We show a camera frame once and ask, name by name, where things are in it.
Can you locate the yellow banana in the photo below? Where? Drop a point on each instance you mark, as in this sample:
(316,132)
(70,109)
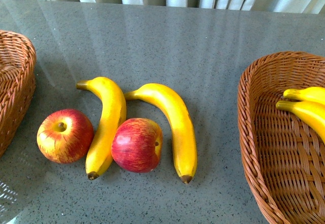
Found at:
(313,94)
(311,113)
(184,145)
(99,156)

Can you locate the red yellow apple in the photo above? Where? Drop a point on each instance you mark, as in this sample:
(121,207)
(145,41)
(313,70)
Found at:
(65,136)

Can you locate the right brown wicker basket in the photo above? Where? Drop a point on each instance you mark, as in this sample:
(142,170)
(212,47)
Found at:
(283,158)

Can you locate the brown wicker basket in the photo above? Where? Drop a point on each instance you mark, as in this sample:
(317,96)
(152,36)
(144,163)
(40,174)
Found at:
(18,82)
(283,158)

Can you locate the left brown wicker basket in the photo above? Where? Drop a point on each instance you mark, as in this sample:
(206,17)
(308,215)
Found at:
(18,82)

